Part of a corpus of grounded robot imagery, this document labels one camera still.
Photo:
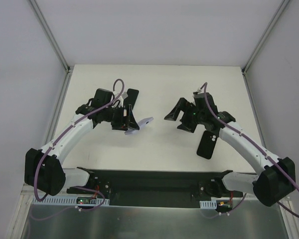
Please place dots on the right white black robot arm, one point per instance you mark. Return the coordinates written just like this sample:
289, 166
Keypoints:
271, 181

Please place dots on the lilac phone case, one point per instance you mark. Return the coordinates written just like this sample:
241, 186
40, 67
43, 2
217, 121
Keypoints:
141, 125

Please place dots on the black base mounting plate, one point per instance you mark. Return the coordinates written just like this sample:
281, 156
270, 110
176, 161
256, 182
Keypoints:
156, 188

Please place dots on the left white cable duct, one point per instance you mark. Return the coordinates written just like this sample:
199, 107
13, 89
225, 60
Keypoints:
74, 201

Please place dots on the black smartphone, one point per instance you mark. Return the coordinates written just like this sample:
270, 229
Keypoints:
131, 99

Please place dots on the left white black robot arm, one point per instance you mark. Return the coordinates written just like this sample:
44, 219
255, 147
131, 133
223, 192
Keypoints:
43, 167

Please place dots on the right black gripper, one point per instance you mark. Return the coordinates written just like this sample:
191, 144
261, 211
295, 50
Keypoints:
188, 116

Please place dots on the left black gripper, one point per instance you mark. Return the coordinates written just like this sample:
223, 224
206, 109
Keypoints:
125, 116

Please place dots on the right aluminium frame post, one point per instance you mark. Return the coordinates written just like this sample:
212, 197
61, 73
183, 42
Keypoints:
265, 35

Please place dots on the aluminium frame post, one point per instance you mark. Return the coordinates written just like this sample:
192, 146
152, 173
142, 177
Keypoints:
265, 35
49, 34

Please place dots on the black phone case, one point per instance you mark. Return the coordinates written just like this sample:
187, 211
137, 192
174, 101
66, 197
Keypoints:
207, 145

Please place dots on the left aluminium frame post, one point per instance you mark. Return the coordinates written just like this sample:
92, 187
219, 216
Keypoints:
49, 34

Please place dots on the white cable duct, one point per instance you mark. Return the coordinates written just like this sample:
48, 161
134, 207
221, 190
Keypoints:
74, 201
208, 205

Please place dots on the right white cable duct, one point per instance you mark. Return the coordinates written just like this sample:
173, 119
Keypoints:
208, 205

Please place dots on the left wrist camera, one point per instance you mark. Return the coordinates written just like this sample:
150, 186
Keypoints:
124, 95

